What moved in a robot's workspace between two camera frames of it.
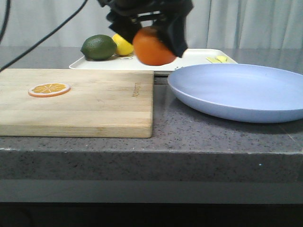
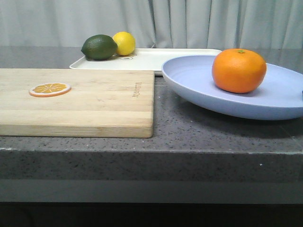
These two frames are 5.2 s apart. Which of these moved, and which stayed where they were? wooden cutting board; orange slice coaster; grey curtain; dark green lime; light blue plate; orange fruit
Moved: light blue plate; orange fruit
Stayed: dark green lime; wooden cutting board; grey curtain; orange slice coaster
